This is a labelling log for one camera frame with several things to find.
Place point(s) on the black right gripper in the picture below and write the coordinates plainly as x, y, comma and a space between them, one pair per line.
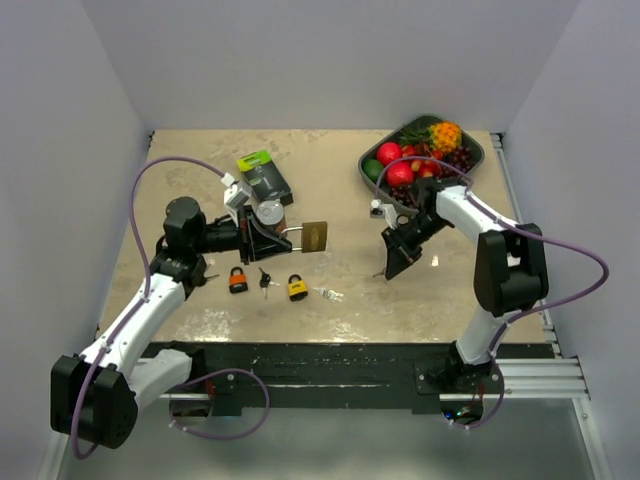
400, 253

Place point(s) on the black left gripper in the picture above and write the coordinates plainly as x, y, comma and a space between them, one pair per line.
252, 238

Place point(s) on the orange padlock key bunch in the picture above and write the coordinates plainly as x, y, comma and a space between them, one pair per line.
266, 282

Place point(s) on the brass padlock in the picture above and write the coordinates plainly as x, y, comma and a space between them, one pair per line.
313, 236

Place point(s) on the orange black padlock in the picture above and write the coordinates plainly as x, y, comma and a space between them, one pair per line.
237, 280

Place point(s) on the yellow black padlock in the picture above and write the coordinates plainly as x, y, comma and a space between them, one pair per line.
297, 288

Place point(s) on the silver key bunch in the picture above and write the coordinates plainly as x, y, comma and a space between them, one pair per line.
329, 294

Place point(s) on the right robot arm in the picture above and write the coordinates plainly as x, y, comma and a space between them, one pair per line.
510, 272

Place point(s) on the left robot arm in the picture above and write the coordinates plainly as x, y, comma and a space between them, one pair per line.
97, 395

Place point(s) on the silver pull-tab tin can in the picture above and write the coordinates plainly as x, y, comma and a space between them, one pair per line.
271, 215

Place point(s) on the Gillette razor box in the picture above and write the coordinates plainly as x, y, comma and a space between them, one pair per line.
264, 178

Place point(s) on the red apple lower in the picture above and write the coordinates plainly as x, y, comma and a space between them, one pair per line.
399, 174

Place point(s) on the red apple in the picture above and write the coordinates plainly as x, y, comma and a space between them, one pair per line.
388, 152
399, 174

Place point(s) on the red yellow cherries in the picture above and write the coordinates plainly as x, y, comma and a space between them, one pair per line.
420, 160

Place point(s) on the green lime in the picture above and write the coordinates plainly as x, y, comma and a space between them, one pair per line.
373, 170

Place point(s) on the red apple upper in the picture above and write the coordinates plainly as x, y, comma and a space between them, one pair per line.
388, 152

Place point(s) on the dark red grape bunch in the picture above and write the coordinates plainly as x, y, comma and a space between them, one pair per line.
461, 158

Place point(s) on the green leafy sprig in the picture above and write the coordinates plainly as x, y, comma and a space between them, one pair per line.
412, 134

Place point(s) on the orange yellow pineapple toy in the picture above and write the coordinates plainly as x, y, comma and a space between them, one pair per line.
445, 137

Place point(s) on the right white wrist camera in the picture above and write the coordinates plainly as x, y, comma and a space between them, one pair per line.
380, 210

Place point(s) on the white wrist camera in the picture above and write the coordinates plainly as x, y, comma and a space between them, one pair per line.
380, 210
236, 194

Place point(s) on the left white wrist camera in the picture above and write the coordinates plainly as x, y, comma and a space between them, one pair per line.
236, 194

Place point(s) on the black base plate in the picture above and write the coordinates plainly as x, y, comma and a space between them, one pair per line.
353, 376

